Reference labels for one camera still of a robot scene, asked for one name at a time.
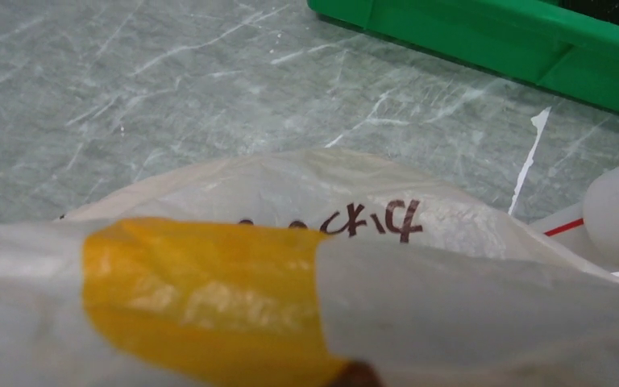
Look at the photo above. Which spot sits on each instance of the translucent orange plastic bag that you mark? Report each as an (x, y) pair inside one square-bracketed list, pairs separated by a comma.
[(427, 285)]

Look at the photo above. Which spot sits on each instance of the green plastic tray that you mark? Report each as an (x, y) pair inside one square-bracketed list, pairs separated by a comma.
[(542, 43)]

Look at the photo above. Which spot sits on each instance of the white PVC pipe frame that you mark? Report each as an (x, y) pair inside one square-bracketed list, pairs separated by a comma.
[(589, 228)]

